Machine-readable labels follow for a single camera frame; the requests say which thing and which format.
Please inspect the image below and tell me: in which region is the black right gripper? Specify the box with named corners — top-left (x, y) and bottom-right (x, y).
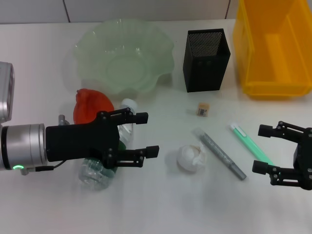
top-left (252, 120), bottom-right (312, 190)

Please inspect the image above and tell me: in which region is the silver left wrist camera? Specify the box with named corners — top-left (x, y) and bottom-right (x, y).
top-left (0, 61), bottom-right (15, 122)

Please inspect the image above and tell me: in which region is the yellow plastic bin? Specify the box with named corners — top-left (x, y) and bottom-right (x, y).
top-left (233, 0), bottom-right (312, 99)

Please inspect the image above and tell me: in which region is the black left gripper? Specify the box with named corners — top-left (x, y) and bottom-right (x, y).
top-left (45, 107), bottom-right (160, 169)

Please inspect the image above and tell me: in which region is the red tomato-like fruit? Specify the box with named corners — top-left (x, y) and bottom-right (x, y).
top-left (73, 88), bottom-right (115, 124)

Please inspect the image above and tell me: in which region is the green wavy glass fruit plate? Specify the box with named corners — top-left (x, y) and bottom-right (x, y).
top-left (74, 20), bottom-right (176, 96)

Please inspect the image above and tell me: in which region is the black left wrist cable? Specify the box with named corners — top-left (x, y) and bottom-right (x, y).
top-left (21, 114), bottom-right (69, 176)

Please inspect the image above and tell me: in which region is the clear green-label water bottle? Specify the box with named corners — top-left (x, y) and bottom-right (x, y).
top-left (78, 98), bottom-right (138, 191)

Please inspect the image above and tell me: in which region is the small tan eraser block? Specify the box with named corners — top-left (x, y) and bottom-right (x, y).
top-left (195, 102), bottom-right (210, 117)

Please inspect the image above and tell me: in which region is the mint green pen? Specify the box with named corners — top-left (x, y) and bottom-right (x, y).
top-left (229, 123), bottom-right (274, 166)

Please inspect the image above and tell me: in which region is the white paper ball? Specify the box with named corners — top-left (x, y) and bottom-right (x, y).
top-left (176, 143), bottom-right (208, 173)

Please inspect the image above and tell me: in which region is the black mesh pen holder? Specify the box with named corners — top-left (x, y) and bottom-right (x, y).
top-left (182, 28), bottom-right (231, 93)

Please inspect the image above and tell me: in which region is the grey pen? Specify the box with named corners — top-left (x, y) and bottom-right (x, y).
top-left (193, 128), bottom-right (247, 181)

